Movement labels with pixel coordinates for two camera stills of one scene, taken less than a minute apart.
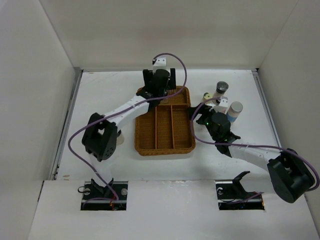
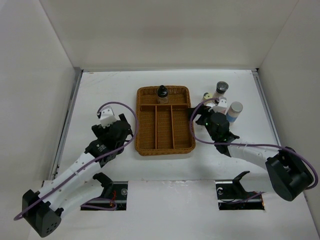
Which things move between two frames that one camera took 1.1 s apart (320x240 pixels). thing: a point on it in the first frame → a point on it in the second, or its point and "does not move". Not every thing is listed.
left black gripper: [148, 76] → [100, 131]
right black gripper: [203, 109] does not move
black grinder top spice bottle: [221, 87] does not move
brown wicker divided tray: [166, 128] does not move
